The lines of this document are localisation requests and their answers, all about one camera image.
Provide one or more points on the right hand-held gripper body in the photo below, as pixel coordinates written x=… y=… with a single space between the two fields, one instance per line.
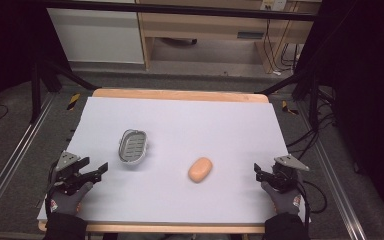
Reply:
x=286 y=170

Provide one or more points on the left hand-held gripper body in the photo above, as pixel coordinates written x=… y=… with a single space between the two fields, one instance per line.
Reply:
x=66 y=162

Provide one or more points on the grey soap dish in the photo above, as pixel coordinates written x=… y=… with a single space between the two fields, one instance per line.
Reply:
x=133 y=146

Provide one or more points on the orange soap bar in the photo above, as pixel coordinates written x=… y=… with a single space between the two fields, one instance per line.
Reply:
x=200 y=169

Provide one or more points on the person's right hand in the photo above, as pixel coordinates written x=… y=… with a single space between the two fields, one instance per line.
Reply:
x=284 y=201

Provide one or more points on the person's left hand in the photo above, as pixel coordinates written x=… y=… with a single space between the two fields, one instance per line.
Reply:
x=67 y=201

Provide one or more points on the yellow black striped tape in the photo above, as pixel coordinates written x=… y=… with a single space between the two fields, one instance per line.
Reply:
x=73 y=101
x=288 y=108

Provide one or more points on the black metal stand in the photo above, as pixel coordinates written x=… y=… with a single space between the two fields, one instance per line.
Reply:
x=313 y=93
x=36 y=90

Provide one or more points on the white table sheet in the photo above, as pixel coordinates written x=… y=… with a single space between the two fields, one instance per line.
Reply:
x=180 y=140

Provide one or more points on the wooden table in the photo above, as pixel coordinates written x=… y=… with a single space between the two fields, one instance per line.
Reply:
x=180 y=95

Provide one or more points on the black curtain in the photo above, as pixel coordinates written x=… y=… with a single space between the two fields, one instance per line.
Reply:
x=10 y=43
x=366 y=83

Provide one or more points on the white cabinet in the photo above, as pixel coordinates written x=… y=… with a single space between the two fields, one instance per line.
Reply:
x=96 y=36

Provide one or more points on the light wooden desk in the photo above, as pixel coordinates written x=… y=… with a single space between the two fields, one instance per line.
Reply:
x=206 y=25

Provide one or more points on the white power socket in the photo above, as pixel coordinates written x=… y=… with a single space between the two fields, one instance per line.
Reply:
x=273 y=4

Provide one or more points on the black metal crossbar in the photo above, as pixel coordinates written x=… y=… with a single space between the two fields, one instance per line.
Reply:
x=180 y=10

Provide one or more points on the aluminium floor rail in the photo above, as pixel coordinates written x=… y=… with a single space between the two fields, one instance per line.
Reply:
x=16 y=153
x=333 y=180

